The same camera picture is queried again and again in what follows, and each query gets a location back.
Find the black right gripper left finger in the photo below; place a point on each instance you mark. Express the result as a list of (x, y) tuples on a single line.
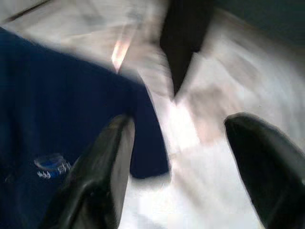
[(95, 171)]

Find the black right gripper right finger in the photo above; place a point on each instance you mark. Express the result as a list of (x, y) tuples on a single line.
[(267, 167)]

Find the black logo T-shirt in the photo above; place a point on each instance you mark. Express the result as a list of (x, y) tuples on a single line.
[(59, 95)]

